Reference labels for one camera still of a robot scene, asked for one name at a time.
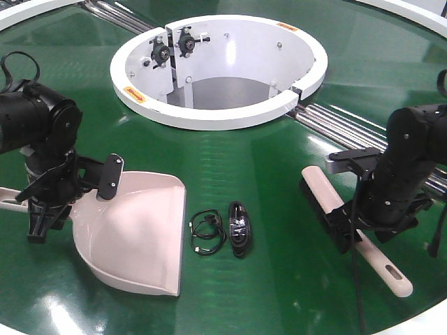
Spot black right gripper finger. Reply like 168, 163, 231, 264
316, 205, 361, 254

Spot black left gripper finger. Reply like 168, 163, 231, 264
27, 204, 70, 244
96, 154, 124, 200

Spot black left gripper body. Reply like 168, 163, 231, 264
15, 149, 105, 207

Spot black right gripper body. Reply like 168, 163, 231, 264
344, 195, 432, 243

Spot pink hand brush black bristles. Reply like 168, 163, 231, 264
302, 165, 413, 297

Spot pink plastic dustpan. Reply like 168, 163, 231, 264
0, 170, 188, 298

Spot thin black cable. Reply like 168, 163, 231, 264
189, 209, 228, 256

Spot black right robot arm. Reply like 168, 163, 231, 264
325, 104, 446, 253

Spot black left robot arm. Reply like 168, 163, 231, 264
1, 80, 124, 244

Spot yellow arrow warning sticker front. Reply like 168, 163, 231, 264
124, 86, 146, 103

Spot yellow arrow warning sticker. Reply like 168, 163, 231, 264
277, 22, 299, 32
124, 86, 146, 103

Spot steel rollers right gap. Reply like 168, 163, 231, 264
285, 103, 447, 196

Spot steel rollers gap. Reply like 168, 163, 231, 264
81, 1, 155, 34
285, 103, 447, 196

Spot steel rollers upper left gap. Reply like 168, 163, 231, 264
81, 1, 155, 34

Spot white outer rim left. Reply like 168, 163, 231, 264
1, 0, 80, 31

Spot white rim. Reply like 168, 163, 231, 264
358, 0, 446, 38
1, 0, 80, 31

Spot yellow arrow warning sticker back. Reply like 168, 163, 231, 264
277, 22, 299, 32

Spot white outer rim right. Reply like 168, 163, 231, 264
358, 0, 446, 38

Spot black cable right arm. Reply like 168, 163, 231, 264
350, 167, 368, 335

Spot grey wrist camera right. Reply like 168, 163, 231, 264
325, 147, 381, 175

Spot left black bearing mount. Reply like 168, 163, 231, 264
151, 36, 170, 68

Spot black bearing mount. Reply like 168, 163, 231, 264
177, 27, 211, 58
151, 36, 170, 68

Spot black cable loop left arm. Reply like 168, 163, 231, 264
1, 51, 41, 93

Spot white central ring housing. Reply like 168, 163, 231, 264
110, 15, 328, 131

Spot right black bearing mount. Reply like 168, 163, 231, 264
177, 27, 211, 58

